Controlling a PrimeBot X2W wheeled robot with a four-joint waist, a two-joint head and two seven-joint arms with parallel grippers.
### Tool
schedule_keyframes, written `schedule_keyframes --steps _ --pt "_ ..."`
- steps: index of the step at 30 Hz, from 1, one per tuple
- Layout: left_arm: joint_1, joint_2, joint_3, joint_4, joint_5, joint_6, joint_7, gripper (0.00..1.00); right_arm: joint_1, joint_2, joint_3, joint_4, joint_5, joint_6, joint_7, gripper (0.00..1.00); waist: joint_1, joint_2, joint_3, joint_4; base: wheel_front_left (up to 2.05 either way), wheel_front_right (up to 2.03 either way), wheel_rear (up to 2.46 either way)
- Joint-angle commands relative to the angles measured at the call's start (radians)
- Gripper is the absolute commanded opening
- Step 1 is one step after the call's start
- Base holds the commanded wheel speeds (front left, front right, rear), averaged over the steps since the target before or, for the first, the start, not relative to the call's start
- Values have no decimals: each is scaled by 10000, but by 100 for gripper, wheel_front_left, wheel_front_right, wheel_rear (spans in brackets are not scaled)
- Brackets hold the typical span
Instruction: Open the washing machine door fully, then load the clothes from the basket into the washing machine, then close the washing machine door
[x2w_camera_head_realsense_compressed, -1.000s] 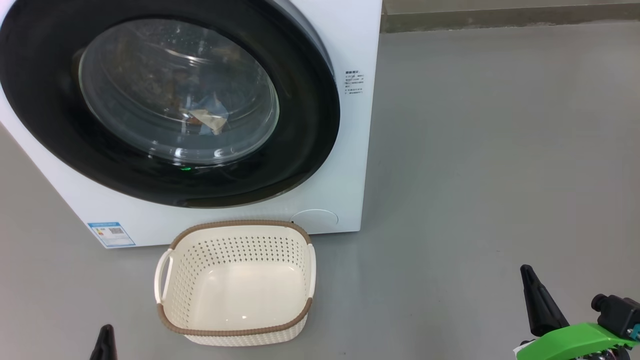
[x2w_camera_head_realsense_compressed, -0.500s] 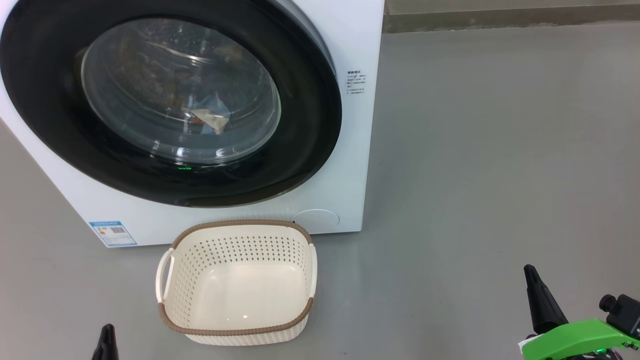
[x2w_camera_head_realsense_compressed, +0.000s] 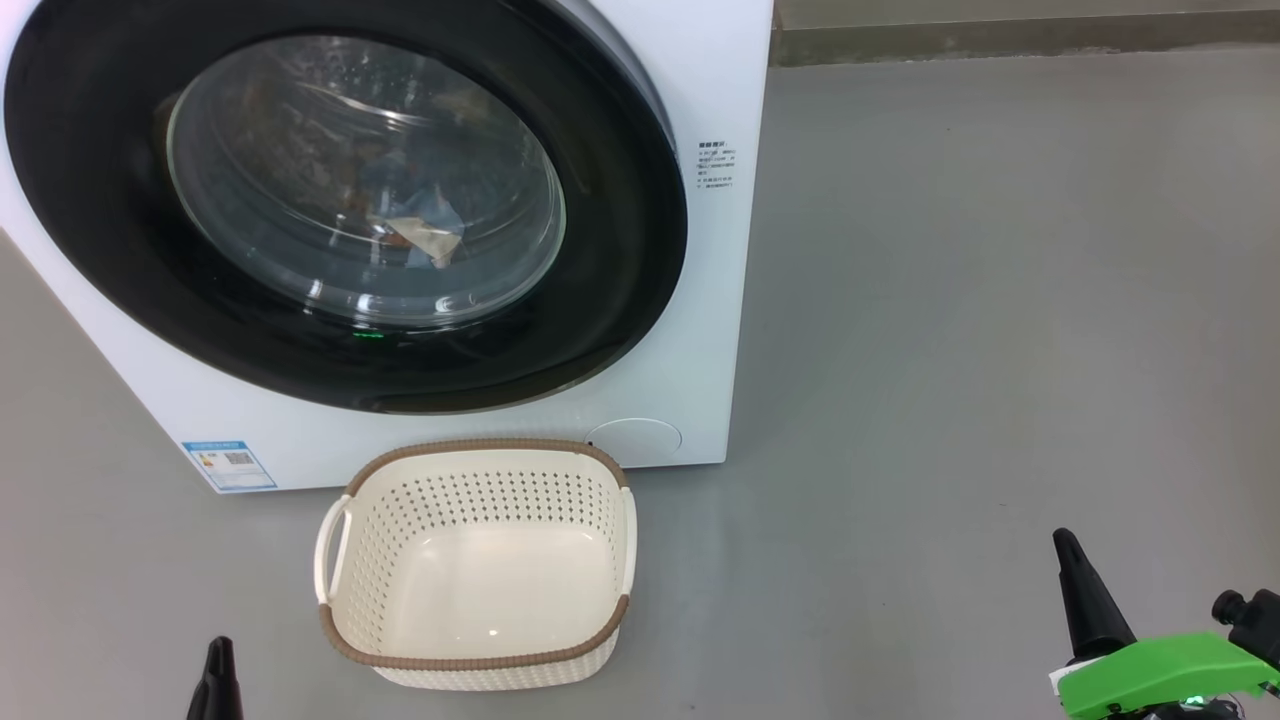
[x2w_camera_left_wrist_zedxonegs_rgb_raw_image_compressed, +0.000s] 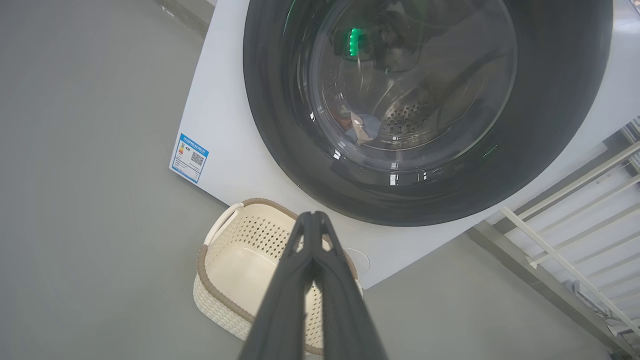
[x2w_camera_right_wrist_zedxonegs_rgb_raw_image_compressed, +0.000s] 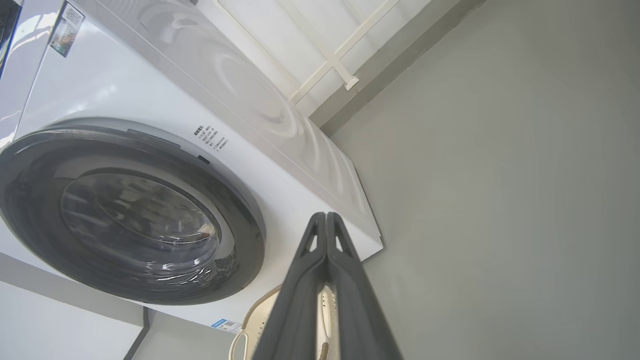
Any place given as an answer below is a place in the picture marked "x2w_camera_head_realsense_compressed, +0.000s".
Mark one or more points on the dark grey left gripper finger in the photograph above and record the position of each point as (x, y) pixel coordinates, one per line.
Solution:
(226, 690)
(202, 700)

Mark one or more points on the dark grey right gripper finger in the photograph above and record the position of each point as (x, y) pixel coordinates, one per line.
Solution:
(1088, 610)

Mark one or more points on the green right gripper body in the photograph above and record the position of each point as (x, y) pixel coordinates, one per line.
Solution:
(1160, 680)

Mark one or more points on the dark round washing machine door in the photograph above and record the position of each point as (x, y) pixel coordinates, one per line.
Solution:
(100, 200)

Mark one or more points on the blue cartoon print garment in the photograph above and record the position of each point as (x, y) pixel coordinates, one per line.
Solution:
(415, 200)

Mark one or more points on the cream perforated laundry basket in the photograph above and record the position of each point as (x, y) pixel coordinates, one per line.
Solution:
(480, 580)

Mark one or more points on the white washing machine body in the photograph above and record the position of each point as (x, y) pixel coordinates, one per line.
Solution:
(720, 300)

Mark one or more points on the blue energy label sticker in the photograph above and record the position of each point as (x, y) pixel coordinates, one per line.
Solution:
(230, 466)

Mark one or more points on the black instruction text label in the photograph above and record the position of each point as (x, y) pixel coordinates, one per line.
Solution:
(717, 165)

